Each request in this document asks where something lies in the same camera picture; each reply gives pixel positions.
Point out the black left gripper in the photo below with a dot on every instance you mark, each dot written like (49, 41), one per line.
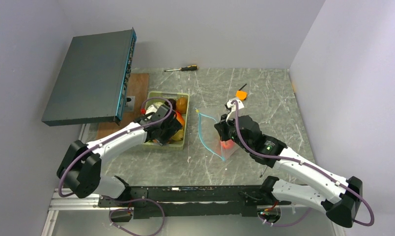
(174, 126)

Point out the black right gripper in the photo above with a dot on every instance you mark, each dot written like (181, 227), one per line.
(222, 126)

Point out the yellow lemon toy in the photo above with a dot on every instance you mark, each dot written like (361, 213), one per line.
(178, 136)

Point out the red tomato toy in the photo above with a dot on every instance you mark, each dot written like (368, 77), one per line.
(227, 145)

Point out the clear zip top bag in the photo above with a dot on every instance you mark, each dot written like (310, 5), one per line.
(208, 135)

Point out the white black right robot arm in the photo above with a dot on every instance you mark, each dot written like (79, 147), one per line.
(338, 197)

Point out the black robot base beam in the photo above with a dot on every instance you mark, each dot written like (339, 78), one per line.
(154, 201)

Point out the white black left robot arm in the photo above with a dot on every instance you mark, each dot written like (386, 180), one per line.
(81, 167)

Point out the green plastic food bin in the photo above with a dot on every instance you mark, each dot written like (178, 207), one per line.
(171, 145)

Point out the red orange mango toy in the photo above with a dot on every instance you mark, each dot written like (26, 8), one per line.
(180, 119)

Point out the dark purple fruit toy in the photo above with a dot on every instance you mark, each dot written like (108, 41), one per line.
(173, 103)

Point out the brown wooden board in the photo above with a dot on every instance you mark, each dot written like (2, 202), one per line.
(138, 87)

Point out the yellow black screwdriver far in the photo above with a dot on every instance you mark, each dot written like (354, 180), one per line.
(186, 68)

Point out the dark grey flat panel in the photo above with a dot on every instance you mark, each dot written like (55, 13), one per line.
(92, 83)

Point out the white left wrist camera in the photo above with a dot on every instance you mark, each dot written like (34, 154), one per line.
(147, 113)

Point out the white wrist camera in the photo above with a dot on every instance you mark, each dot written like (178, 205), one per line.
(147, 113)
(233, 106)

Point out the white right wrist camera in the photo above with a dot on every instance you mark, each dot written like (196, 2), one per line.
(233, 106)

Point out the small metal bracket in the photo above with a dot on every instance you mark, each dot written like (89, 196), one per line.
(129, 104)

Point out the aluminium frame rail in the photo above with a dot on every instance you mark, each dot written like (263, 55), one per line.
(73, 203)

